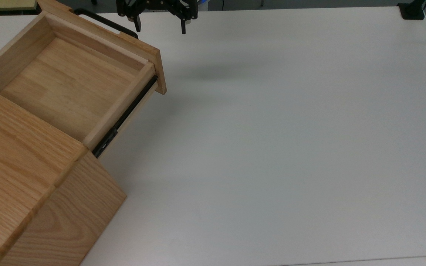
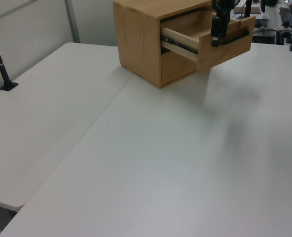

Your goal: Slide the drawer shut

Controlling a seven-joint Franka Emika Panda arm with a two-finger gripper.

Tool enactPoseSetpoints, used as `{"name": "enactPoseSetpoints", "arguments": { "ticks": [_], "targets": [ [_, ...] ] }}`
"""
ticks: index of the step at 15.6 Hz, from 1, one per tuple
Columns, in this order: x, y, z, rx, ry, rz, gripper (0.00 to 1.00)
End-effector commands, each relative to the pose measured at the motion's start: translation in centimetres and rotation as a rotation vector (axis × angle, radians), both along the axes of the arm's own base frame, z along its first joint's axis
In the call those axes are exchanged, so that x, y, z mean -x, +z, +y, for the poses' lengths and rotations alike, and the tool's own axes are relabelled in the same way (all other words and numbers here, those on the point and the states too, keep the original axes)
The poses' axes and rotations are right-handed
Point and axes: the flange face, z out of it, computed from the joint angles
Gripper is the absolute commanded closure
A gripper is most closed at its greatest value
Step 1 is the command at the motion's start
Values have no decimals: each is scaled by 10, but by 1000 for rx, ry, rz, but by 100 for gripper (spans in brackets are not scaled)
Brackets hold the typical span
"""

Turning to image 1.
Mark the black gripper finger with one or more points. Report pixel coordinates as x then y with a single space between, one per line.
137 24
184 26

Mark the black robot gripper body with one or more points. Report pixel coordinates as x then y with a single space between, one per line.
154 6

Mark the light wooden drawer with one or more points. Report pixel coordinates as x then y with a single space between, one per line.
68 85

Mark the yellow flat board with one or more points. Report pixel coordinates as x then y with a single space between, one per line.
6 3

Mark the oak wooden cabinet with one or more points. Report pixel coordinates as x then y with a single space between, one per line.
24 184

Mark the black table clamp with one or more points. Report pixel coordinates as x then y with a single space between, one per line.
412 10

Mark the black drawer slide rail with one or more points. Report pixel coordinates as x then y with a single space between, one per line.
124 118

